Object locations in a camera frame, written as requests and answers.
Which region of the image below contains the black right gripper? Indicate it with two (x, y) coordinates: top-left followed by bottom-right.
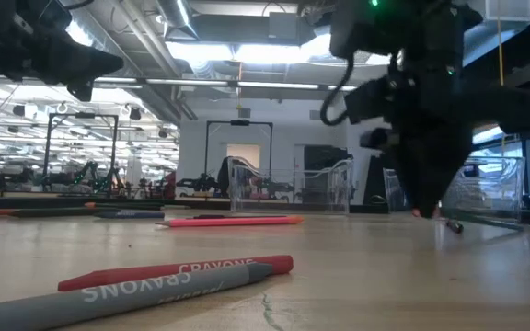
(359, 59), (478, 220)

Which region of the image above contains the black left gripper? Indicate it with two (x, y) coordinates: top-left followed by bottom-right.
(0, 0), (125, 104)

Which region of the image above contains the dark blue crayon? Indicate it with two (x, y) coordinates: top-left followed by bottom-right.
(93, 210), (166, 220)

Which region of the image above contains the red crayon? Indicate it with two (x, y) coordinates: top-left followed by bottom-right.
(56, 254), (294, 292)

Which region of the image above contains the pink pencil orange eraser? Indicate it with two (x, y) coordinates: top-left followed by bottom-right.
(155, 215), (305, 229)

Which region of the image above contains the black room divider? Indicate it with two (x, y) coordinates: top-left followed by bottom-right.
(365, 154), (402, 207)

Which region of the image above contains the clear plastic bin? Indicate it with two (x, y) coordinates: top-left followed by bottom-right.
(226, 154), (354, 216)
(383, 154), (527, 231)

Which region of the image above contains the long linear ceiling lamp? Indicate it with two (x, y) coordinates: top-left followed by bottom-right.
(92, 76), (359, 92)

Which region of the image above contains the grey ceiling unit box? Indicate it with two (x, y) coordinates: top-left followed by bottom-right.
(268, 11), (300, 40)

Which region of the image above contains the grey crayon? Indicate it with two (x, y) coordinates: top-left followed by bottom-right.
(0, 261), (274, 331)

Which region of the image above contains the black gantry frame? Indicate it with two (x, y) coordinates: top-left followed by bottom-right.
(42, 111), (120, 189)
(203, 120), (274, 185)

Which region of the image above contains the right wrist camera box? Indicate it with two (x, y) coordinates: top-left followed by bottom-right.
(344, 76), (396, 126)

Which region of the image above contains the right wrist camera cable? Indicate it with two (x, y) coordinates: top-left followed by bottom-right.
(318, 52), (357, 128)

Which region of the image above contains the black table frame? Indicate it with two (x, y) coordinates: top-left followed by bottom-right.
(0, 192), (530, 227)

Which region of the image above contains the yellow hanging cable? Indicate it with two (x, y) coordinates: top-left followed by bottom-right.
(496, 17), (509, 157)

